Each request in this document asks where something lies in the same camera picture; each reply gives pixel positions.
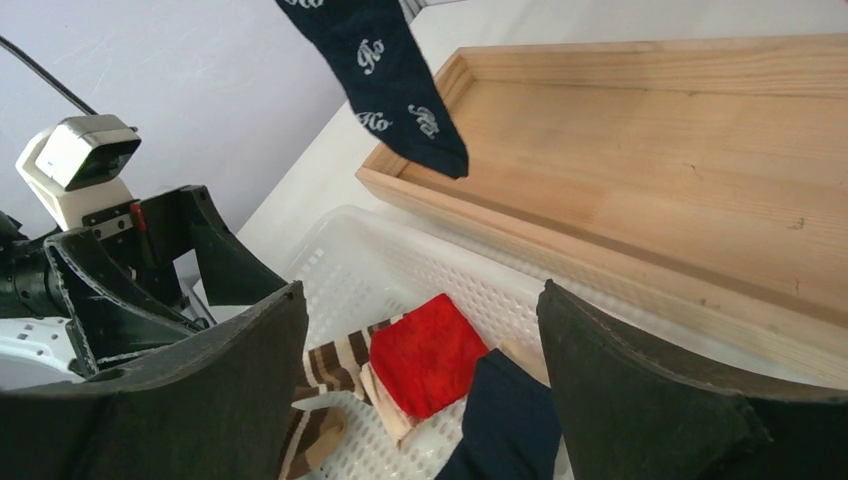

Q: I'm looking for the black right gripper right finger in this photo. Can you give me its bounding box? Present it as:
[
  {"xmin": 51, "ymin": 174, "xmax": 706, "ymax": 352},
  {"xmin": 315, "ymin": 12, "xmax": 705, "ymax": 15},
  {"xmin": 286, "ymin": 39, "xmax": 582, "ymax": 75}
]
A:
[{"xmin": 536, "ymin": 281, "xmax": 847, "ymax": 479}]

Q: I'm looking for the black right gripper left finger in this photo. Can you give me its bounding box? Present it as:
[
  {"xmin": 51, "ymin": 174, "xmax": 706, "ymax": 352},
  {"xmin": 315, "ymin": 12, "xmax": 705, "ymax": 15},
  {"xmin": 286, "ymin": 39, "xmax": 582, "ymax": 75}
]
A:
[{"xmin": 1, "ymin": 281, "xmax": 309, "ymax": 479}]

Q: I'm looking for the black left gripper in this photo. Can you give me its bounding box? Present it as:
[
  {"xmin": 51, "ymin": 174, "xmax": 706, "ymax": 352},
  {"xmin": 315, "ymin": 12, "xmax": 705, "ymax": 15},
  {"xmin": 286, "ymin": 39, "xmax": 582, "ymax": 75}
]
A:
[{"xmin": 1, "ymin": 185, "xmax": 287, "ymax": 378}]

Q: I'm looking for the navy sock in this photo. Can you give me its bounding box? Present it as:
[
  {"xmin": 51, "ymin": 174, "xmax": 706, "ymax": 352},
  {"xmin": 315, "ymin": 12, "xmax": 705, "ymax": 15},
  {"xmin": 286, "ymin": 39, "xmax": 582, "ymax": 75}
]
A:
[{"xmin": 436, "ymin": 341, "xmax": 562, "ymax": 479}]

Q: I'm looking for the brown striped sock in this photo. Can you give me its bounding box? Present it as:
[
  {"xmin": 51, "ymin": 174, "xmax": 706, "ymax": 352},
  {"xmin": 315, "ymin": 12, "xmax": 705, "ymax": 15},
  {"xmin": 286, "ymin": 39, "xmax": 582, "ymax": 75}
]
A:
[{"xmin": 279, "ymin": 316, "xmax": 414, "ymax": 479}]

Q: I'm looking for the white perforated plastic basket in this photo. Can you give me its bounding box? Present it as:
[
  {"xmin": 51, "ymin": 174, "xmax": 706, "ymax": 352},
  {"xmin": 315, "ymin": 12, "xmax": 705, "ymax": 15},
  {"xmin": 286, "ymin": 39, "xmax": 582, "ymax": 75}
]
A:
[{"xmin": 249, "ymin": 205, "xmax": 552, "ymax": 479}]

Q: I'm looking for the dark printed sock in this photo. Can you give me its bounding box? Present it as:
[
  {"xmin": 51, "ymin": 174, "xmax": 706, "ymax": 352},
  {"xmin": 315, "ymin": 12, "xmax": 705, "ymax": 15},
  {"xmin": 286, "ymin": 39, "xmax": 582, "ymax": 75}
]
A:
[{"xmin": 278, "ymin": 1, "xmax": 469, "ymax": 179}]

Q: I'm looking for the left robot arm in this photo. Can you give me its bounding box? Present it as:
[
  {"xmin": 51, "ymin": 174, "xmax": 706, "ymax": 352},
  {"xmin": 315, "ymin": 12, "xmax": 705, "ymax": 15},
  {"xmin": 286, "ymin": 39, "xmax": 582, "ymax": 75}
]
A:
[{"xmin": 1, "ymin": 186, "xmax": 285, "ymax": 390}]

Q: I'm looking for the wooden hanger stand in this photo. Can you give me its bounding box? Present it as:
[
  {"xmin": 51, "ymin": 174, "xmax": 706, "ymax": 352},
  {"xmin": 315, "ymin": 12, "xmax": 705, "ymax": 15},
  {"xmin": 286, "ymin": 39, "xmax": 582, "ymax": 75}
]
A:
[{"xmin": 357, "ymin": 34, "xmax": 847, "ymax": 387}]

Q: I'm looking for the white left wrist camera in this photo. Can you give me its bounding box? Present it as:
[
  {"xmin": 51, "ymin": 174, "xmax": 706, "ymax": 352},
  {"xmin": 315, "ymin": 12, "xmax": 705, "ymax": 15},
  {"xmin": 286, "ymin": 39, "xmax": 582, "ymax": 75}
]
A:
[{"xmin": 15, "ymin": 114, "xmax": 141, "ymax": 231}]

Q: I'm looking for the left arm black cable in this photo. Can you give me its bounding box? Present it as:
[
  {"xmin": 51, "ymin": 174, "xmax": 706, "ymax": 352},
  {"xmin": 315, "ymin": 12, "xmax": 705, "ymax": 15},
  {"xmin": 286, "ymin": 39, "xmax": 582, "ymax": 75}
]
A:
[{"xmin": 0, "ymin": 34, "xmax": 101, "ymax": 117}]

